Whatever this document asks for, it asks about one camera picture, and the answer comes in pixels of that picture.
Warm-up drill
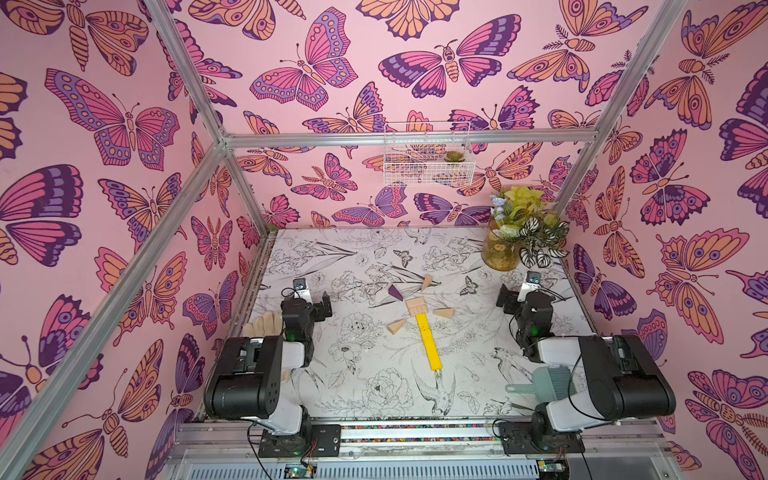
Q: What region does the wooden triangle block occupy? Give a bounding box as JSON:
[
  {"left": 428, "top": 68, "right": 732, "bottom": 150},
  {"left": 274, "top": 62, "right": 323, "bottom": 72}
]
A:
[
  {"left": 433, "top": 308, "right": 455, "bottom": 319},
  {"left": 420, "top": 274, "right": 433, "bottom": 291},
  {"left": 386, "top": 319, "right": 407, "bottom": 335}
]

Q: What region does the purple triangular block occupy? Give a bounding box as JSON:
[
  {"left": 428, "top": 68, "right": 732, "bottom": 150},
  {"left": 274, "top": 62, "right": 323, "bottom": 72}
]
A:
[{"left": 388, "top": 285, "right": 404, "bottom": 301}]

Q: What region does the long yellow block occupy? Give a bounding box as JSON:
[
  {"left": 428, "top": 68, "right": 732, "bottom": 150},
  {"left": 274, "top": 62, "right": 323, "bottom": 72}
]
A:
[{"left": 422, "top": 337, "right": 442, "bottom": 372}]

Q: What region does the natural wooden rectangular block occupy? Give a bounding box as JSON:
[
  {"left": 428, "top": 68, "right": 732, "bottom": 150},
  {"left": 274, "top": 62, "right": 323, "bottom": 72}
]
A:
[{"left": 405, "top": 298, "right": 428, "bottom": 308}]

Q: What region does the short yellow block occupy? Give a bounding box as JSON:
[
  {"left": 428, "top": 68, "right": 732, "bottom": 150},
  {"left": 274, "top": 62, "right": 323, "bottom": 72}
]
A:
[{"left": 416, "top": 314, "right": 432, "bottom": 343}]

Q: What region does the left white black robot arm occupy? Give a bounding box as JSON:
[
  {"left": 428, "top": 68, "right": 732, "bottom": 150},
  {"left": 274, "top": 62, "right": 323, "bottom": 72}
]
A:
[{"left": 204, "top": 294, "right": 333, "bottom": 440}]

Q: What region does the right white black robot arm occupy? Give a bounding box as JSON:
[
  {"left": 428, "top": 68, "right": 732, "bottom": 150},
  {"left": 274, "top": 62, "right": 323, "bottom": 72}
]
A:
[{"left": 496, "top": 286, "right": 677, "bottom": 437}]

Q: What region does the beige work glove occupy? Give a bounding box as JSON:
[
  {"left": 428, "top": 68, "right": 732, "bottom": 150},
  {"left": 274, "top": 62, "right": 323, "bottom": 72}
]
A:
[{"left": 241, "top": 310, "right": 295, "bottom": 385}]

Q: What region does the potted plant amber vase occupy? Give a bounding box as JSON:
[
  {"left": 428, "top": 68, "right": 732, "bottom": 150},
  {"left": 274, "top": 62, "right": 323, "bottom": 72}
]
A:
[{"left": 481, "top": 186, "right": 570, "bottom": 272}]

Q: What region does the teal dustpan brush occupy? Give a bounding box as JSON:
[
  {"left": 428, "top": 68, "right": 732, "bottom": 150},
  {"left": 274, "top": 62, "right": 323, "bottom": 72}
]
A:
[{"left": 505, "top": 367, "right": 577, "bottom": 403}]

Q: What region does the small succulent in basket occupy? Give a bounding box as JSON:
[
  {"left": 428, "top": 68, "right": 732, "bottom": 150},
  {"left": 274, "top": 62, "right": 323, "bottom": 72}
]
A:
[{"left": 444, "top": 150, "right": 465, "bottom": 163}]

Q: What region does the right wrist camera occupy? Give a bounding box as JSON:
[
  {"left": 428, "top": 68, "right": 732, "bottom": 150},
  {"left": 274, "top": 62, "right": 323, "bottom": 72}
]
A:
[{"left": 518, "top": 270, "right": 541, "bottom": 302}]

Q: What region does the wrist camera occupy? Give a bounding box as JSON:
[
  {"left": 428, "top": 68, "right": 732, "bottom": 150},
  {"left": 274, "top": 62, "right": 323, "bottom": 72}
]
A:
[
  {"left": 518, "top": 270, "right": 541, "bottom": 302},
  {"left": 292, "top": 277, "right": 312, "bottom": 303}
]

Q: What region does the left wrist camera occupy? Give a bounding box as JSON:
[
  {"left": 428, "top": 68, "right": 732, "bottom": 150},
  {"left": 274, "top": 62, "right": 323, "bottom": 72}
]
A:
[{"left": 292, "top": 277, "right": 312, "bottom": 303}]

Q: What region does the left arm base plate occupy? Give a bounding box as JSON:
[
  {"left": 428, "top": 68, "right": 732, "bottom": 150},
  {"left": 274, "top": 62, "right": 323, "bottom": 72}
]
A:
[{"left": 258, "top": 424, "right": 342, "bottom": 459}]

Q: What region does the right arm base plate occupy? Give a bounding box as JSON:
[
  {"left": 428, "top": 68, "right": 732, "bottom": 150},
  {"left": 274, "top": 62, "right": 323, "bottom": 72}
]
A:
[{"left": 494, "top": 420, "right": 585, "bottom": 455}]

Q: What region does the front aluminium rail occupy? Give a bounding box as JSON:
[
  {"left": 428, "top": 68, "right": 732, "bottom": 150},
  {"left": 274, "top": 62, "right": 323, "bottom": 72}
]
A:
[{"left": 160, "top": 417, "right": 683, "bottom": 479}]

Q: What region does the aluminium frame structure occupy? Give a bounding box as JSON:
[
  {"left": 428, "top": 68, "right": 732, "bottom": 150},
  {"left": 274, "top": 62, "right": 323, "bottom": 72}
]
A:
[{"left": 1, "top": 1, "right": 687, "bottom": 479}]

